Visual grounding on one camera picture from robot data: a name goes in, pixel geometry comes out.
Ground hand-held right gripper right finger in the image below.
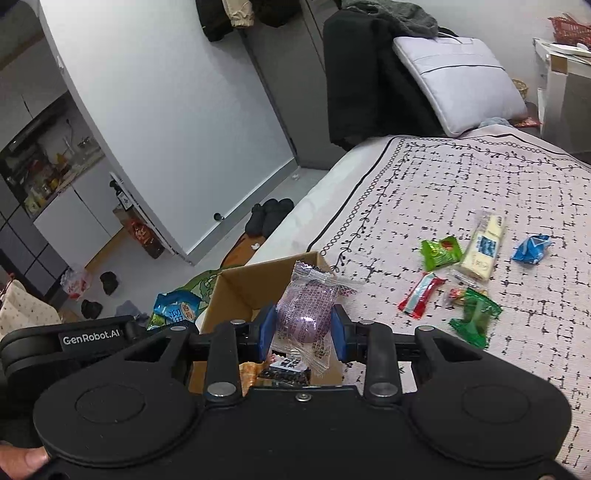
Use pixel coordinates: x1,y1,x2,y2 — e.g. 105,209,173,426
331,304,483,406

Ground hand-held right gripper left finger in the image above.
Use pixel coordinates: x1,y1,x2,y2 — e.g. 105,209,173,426
122,304,279,400

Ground purple round snack packet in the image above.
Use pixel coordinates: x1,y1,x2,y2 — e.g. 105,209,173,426
270,261,361,374

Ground cardboard box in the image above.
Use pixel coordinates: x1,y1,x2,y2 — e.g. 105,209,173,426
187,250,347,395

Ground orange cracker packet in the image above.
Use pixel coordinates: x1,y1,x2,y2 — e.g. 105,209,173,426
238,362,266,393

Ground black patterned snack packet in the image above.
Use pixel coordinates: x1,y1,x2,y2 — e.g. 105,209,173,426
259,355,310,388

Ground red striped snack packet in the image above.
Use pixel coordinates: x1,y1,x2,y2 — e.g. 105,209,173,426
398,271,448,319

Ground small clear candy packet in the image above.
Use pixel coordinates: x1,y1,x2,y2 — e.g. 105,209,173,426
444,272,488,305

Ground dark green snack packet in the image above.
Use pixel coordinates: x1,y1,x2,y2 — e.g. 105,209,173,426
449,288,503,349

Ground cream snack packet blue label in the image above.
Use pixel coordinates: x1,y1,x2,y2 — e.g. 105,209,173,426
450,213,507,281

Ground blue crinkled snack packet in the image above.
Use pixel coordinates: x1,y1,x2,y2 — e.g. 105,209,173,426
512,234,552,265

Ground person's left hand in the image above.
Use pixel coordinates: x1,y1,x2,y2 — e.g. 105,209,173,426
0,440,49,474

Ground blue jeans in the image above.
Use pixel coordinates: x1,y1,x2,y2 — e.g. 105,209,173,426
117,300,148,324

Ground white red plastic bag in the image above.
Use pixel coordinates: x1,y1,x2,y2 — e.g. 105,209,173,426
60,265,93,301

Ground dotted cream fabric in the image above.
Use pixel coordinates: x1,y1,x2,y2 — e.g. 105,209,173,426
0,279,63,340

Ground cartoon leaf floor rug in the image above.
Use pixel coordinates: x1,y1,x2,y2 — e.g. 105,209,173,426
147,268,227,333

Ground dark panelled sliding door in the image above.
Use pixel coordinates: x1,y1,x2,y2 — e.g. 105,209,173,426
0,175,70,301

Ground dark drink bottle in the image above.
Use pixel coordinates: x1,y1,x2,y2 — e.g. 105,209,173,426
131,219,164,259

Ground white base cabinets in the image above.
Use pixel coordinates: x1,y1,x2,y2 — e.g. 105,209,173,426
32,159,134,268

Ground printed brown carton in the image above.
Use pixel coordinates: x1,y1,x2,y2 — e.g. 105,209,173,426
112,205,139,232

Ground white slim rack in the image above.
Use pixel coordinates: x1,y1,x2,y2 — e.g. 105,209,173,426
108,172,185,259

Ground row of kitchen bottles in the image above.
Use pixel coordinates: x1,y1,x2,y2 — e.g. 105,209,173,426
9,138,107,213

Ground range hood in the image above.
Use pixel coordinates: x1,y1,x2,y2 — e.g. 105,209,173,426
0,104,77,153

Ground white black printed blanket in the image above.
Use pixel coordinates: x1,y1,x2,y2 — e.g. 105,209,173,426
318,134,591,480

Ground black jacket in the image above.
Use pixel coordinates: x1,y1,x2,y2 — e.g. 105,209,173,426
322,8,455,153

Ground grey door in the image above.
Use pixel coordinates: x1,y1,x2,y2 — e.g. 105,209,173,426
249,0,342,171

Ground white pillow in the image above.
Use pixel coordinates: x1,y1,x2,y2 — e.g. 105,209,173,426
392,34,528,138

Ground black hanging coat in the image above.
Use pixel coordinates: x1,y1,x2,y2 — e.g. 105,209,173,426
196,0,234,42

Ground beige hanging garment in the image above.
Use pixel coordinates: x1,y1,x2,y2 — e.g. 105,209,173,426
222,0,256,29

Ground grey hooded garment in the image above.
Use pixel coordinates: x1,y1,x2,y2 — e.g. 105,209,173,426
342,0,439,40

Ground black hanging bag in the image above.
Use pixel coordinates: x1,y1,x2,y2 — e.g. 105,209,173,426
256,0,301,24

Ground white desk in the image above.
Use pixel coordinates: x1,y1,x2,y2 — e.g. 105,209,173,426
533,37,591,155

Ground red brown wicker basket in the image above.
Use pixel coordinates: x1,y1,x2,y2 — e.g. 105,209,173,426
549,14,591,47

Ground white wall cabinets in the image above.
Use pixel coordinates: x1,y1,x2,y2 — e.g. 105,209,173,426
0,37,70,148

